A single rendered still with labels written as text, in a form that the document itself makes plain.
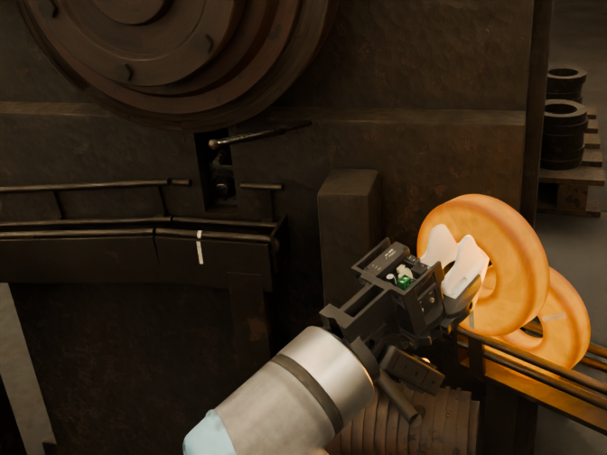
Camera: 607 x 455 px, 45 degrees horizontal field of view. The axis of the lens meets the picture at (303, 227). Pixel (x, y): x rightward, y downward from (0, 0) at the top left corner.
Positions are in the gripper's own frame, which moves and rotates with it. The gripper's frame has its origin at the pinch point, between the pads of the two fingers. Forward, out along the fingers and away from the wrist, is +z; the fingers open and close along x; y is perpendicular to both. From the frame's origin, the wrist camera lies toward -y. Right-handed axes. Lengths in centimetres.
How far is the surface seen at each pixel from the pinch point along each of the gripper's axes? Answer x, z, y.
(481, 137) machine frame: 19.6, 24.5, -6.4
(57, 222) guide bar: 77, -23, -10
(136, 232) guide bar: 57, -16, -9
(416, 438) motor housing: 9.8, -8.5, -32.9
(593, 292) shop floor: 50, 94, -115
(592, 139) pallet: 98, 172, -122
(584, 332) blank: -7.4, 6.7, -14.7
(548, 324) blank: -3.9, 4.9, -13.8
